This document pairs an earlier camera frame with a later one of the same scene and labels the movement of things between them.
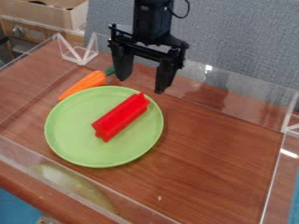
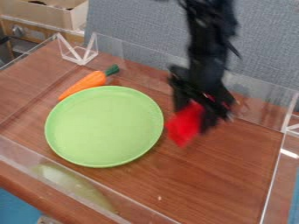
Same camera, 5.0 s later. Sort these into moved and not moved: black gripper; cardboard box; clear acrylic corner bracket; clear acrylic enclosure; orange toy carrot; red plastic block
Moved: black gripper; red plastic block
Not moved: clear acrylic corner bracket; cardboard box; orange toy carrot; clear acrylic enclosure
